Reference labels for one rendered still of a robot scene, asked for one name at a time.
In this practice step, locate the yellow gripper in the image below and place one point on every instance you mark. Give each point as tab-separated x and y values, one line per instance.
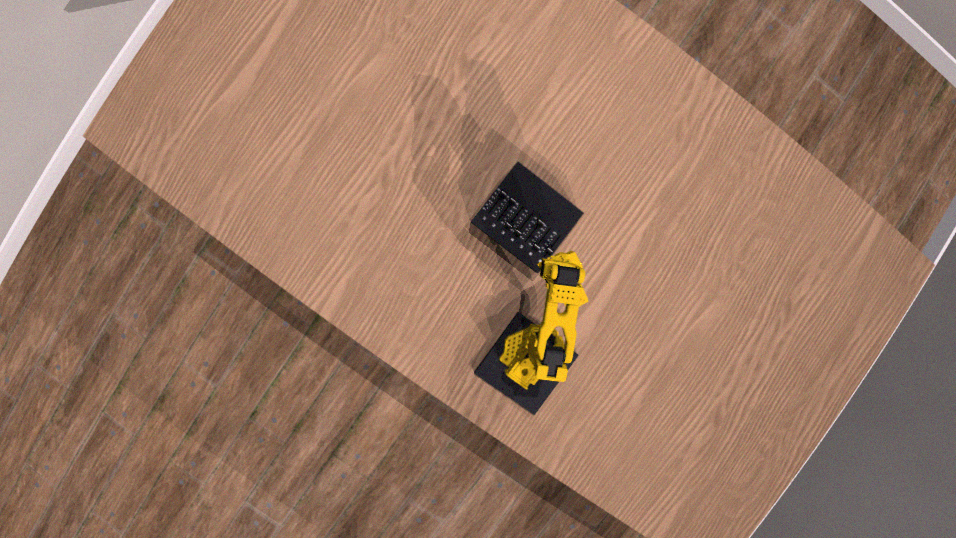
574	259

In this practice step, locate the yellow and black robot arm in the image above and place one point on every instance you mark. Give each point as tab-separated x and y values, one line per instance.
548	363

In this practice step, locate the black lighting desk panel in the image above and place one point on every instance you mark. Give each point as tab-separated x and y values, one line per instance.
533	199

